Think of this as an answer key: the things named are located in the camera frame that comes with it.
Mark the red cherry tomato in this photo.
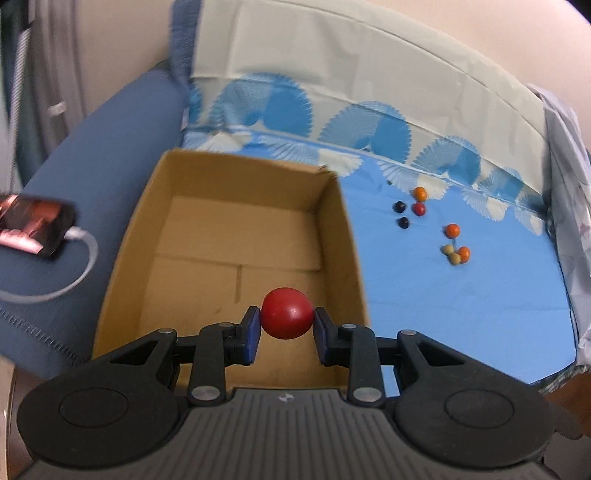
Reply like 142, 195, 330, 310
260, 287, 315, 340

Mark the dark purple fruit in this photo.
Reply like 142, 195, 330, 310
393, 201, 407, 213
397, 217, 410, 229

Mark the orange fruit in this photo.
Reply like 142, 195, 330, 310
413, 186, 429, 202
457, 246, 471, 263
445, 224, 461, 239

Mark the red small fruit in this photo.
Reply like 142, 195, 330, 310
412, 202, 426, 217

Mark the brown cardboard box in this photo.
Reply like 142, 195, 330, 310
91, 149, 371, 391

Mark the blue sofa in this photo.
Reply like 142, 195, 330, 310
1, 62, 188, 380

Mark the black smartphone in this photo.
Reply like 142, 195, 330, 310
0, 194, 76, 258

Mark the blue patterned sheet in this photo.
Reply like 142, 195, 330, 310
169, 1, 590, 385

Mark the white charging cable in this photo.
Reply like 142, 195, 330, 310
0, 225, 100, 304

